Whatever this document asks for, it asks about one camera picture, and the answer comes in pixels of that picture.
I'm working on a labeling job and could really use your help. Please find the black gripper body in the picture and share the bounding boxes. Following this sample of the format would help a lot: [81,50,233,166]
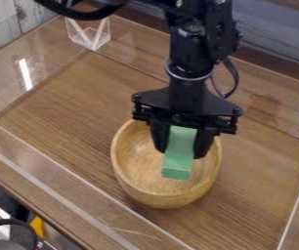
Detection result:
[132,80,243,135]

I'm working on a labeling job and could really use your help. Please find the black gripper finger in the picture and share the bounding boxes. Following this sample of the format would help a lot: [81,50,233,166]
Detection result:
[149,117,171,153]
[193,128,216,159]

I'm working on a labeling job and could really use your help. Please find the green rectangular block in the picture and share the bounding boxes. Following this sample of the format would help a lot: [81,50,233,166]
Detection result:
[161,126,197,181]

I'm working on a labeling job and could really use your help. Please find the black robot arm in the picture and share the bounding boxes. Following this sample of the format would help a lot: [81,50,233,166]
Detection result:
[132,0,243,159]

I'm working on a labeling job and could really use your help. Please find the brown wooden bowl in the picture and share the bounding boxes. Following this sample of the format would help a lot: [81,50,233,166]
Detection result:
[111,120,221,209]

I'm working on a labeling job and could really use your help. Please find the yellow black device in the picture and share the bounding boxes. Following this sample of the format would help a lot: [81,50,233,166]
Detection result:
[6,214,59,250]

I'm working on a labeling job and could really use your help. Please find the clear acrylic enclosure wall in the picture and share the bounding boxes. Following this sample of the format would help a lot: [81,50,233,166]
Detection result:
[0,18,299,250]

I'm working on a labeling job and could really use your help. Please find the clear acrylic corner bracket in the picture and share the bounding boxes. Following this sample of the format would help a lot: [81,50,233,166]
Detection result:
[65,18,111,51]

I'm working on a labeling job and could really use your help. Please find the black cable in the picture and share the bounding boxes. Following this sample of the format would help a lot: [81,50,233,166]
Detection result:
[0,218,38,250]

